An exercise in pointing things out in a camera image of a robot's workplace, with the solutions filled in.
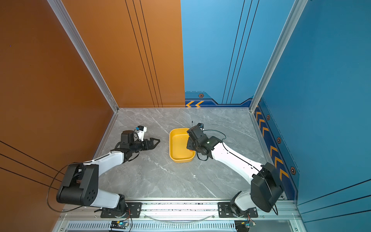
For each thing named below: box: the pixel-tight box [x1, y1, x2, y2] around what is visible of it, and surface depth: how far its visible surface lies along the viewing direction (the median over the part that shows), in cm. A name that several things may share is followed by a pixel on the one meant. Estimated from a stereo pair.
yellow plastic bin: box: [169, 127, 197, 163], surface depth 98 cm
